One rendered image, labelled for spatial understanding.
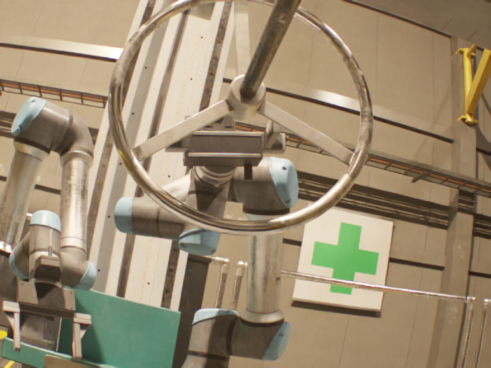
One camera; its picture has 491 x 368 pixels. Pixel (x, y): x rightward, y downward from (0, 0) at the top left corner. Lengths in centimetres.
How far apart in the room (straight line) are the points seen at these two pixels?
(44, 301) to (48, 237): 15
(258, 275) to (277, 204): 19
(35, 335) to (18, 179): 41
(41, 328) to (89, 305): 22
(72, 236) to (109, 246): 40
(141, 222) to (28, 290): 29
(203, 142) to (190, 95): 95
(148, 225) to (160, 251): 63
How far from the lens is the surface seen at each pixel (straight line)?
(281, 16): 67
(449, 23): 23
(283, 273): 304
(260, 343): 165
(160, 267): 185
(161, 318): 180
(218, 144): 110
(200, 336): 170
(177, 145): 107
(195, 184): 123
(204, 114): 88
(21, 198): 159
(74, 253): 147
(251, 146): 110
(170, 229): 123
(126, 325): 178
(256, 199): 155
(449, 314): 836
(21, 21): 905
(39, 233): 133
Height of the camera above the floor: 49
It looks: 16 degrees up
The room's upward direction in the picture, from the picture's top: 10 degrees clockwise
